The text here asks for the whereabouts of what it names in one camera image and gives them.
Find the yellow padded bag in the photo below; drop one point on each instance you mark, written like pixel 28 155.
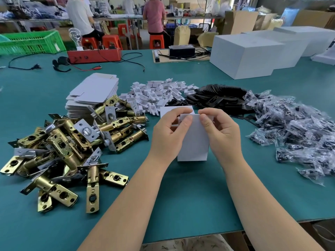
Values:
pixel 206 38
pixel 182 35

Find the long work table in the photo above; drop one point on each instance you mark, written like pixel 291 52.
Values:
pixel 115 17

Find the clear light bulb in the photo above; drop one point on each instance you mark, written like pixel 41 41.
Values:
pixel 75 36

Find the person's right thumb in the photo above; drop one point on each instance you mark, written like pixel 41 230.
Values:
pixel 205 125

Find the black electronic box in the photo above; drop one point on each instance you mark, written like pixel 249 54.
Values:
pixel 182 50

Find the stack of flat white cartons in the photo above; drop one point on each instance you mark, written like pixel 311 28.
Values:
pixel 91 94

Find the person's right hand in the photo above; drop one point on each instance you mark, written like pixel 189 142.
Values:
pixel 225 141

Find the pile of brass door latches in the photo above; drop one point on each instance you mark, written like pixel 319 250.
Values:
pixel 65 154

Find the red and black test leads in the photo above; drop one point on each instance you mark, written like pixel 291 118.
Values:
pixel 86 68

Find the red tester box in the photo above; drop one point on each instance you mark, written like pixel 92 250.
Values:
pixel 94 55

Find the person's right forearm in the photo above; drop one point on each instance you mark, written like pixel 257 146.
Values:
pixel 264 209

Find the small white cardboard box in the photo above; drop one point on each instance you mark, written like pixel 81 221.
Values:
pixel 195 143

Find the grey bin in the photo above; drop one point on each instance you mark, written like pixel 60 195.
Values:
pixel 324 236

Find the brown cardboard carton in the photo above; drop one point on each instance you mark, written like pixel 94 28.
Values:
pixel 240 21
pixel 312 18

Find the pile of clear screw bags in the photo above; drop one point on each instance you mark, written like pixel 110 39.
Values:
pixel 295 128

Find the person's left hand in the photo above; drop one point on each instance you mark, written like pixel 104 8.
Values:
pixel 163 143

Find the standing fan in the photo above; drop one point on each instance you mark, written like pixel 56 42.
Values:
pixel 205 2

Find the green plastic crate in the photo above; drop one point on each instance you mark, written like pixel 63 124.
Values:
pixel 31 41

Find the black plastic crate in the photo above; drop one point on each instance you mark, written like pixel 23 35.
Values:
pixel 204 27

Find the person's left thumb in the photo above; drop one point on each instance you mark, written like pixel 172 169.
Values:
pixel 186 125

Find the large white box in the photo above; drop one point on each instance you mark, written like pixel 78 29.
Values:
pixel 314 37
pixel 243 56
pixel 290 47

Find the floral patterned clothing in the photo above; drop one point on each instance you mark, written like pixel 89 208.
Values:
pixel 188 244

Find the orange plastic stool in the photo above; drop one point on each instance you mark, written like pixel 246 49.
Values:
pixel 89 42
pixel 112 41
pixel 157 41
pixel 122 29

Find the pile of white cardboard inserts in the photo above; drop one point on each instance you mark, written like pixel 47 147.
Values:
pixel 154 95

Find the person's left forearm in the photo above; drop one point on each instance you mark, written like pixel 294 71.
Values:
pixel 125 209

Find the brown cardboard sheet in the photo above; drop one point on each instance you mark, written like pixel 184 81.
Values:
pixel 167 58

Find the pile of black strike plates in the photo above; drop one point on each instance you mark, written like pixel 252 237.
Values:
pixel 222 98

